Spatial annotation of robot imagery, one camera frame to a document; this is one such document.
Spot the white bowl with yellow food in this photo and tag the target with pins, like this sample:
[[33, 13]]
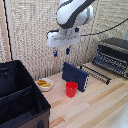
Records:
[[44, 84]]

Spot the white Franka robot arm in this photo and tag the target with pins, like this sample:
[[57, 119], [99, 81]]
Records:
[[74, 12]]

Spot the red plastic cup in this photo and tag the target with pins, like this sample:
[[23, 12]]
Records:
[[71, 89]]

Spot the black fabric storage box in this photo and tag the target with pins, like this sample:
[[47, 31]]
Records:
[[18, 96]]

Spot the black oven rack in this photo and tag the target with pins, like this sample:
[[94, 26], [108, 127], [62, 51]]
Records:
[[96, 74]]

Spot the black toaster oven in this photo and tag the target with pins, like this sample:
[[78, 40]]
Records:
[[112, 55]]

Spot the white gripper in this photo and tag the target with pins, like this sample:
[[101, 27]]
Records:
[[62, 37]]

